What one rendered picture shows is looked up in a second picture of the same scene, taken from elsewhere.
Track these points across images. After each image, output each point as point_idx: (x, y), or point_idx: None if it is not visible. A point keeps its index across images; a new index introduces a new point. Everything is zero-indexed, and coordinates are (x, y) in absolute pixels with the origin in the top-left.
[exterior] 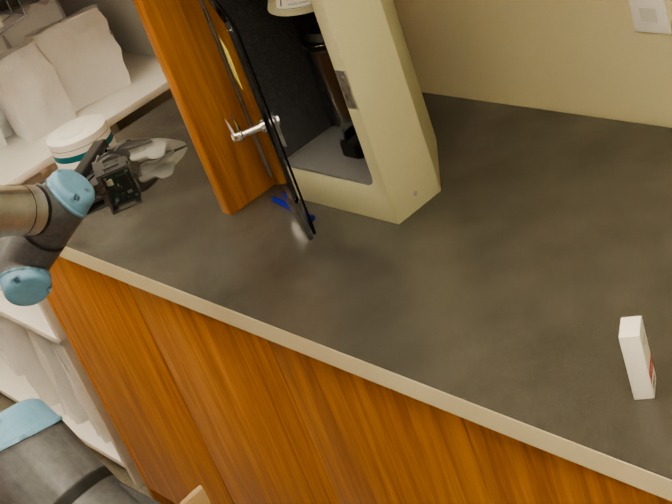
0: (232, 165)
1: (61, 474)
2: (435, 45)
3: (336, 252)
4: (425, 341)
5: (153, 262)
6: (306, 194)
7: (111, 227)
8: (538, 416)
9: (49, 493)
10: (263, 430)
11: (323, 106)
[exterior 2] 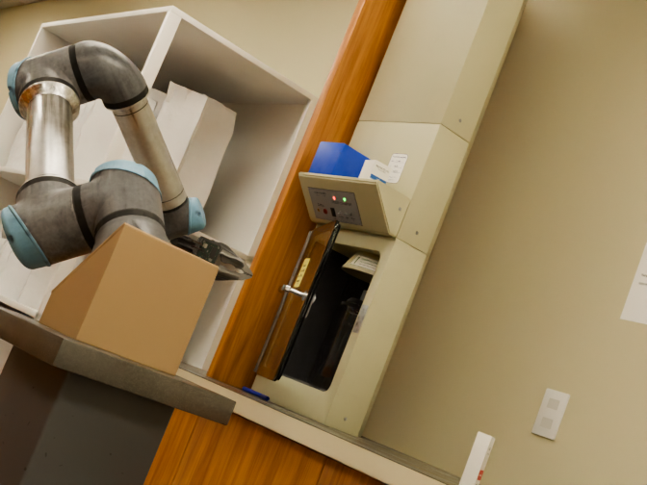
0: (237, 351)
1: (150, 204)
2: (387, 409)
3: (277, 406)
4: (325, 429)
5: None
6: (269, 394)
7: None
8: (391, 459)
9: (138, 203)
10: None
11: (312, 367)
